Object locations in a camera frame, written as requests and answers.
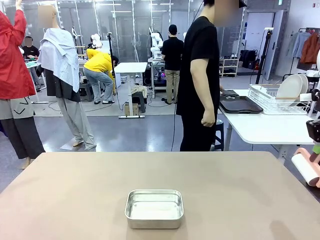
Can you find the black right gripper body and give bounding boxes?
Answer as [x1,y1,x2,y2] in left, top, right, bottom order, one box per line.
[306,119,320,144]

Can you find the pink lint roller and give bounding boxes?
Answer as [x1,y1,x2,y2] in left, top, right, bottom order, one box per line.
[291,147,320,188]

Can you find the person's right forearm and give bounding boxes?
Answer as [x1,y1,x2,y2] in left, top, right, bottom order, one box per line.
[191,82,218,113]

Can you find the person's right hand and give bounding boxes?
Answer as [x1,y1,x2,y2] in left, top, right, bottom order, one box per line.
[201,109,216,128]

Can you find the white side table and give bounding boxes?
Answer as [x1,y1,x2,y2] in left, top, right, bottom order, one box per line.
[218,88,320,166]

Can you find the white cutlery holder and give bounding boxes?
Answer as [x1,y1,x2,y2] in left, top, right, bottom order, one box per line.
[248,84,267,101]

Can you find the hanging orange jacket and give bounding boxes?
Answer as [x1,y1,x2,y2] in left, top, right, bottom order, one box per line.
[299,32,318,65]

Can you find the hanging grey shirt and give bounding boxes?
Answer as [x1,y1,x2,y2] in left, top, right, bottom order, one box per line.
[287,31,311,60]

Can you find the grey plastic stool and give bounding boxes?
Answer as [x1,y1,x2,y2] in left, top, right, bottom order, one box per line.
[211,119,225,152]

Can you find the black bags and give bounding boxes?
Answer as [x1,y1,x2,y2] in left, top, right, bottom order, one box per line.
[239,49,258,70]

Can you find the white shoe rack with shoes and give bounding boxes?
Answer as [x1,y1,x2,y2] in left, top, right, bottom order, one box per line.
[218,57,240,78]

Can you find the person in black t-shirt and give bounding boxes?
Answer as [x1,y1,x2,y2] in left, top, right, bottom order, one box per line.
[176,0,248,152]

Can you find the person in khaki trousers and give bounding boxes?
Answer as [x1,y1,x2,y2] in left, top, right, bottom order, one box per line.
[161,24,185,105]

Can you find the rectangular metal tray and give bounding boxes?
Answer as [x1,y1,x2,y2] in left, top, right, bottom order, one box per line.
[124,189,185,230]

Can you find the stool with beige cloth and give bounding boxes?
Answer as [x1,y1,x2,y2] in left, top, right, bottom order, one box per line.
[131,84,148,113]

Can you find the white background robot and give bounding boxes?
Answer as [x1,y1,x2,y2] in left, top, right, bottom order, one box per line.
[90,33,103,50]
[149,26,165,60]

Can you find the cardboard box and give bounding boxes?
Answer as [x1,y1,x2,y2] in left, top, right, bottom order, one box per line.
[124,102,139,117]

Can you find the white standing desk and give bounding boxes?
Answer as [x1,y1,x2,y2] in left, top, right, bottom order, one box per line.
[114,61,148,120]

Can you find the person in yellow top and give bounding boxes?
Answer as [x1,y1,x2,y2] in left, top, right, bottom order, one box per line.
[83,47,117,105]

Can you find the grey stools under workbench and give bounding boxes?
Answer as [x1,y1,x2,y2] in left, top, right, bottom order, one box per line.
[79,82,95,102]

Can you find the mannequin in blue shirt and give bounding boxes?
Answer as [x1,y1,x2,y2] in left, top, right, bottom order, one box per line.
[37,4,97,151]

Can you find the seated person in black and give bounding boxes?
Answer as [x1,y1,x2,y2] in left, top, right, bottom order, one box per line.
[21,36,41,60]

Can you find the mannequin in red jacket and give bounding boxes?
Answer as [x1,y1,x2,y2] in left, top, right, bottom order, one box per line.
[0,0,46,171]

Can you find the right wrist camera unit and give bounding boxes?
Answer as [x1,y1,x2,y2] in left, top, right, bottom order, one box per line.
[299,88,320,113]

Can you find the white wire dish rack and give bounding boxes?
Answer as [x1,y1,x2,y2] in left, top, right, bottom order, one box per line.
[247,83,313,116]

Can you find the black camera tripod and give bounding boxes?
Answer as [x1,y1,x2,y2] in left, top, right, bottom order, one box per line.
[255,26,275,85]

